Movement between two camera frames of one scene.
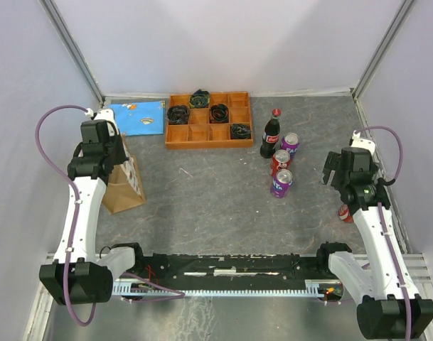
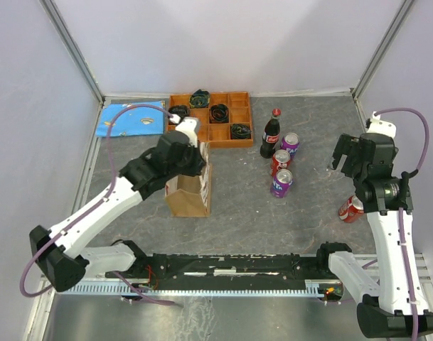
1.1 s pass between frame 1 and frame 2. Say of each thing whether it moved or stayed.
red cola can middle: stayed
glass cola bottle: stayed
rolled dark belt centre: stayed
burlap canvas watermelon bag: moved
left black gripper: moved
